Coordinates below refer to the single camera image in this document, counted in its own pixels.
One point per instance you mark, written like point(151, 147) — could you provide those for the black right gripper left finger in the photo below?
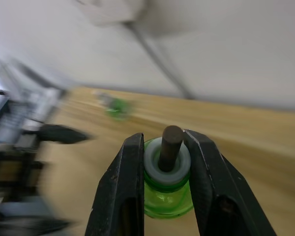
point(118, 186)

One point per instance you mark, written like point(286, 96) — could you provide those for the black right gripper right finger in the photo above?
point(211, 186)

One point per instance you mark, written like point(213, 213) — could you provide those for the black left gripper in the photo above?
point(14, 169)

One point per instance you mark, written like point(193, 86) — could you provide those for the green liquid bottle with wick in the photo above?
point(166, 201)

